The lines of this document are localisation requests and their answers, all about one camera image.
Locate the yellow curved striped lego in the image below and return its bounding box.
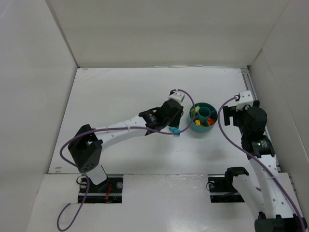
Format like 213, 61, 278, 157
194, 119, 204, 127

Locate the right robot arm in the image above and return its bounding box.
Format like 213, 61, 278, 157
218, 94, 308, 232

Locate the teal square lego block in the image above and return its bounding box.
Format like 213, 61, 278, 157
169, 127, 181, 136

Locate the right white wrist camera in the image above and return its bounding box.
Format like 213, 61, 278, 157
236, 90, 253, 111

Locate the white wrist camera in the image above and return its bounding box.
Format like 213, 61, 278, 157
236, 90, 253, 111
168, 90, 185, 104

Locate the lime green square lego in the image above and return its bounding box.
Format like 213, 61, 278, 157
189, 106, 200, 118

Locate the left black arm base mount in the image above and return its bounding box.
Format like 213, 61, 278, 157
76, 174, 124, 204

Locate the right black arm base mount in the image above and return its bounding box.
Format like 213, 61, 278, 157
206, 167, 249, 203

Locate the orange round dish lego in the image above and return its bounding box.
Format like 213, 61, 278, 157
208, 117, 216, 126

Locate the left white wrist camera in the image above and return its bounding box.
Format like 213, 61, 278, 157
168, 90, 185, 104

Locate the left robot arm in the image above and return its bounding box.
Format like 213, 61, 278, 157
68, 99, 183, 188

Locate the teal round divided container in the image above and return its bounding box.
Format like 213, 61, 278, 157
187, 102, 218, 133

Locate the aluminium rail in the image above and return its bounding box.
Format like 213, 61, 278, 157
240, 68, 297, 194

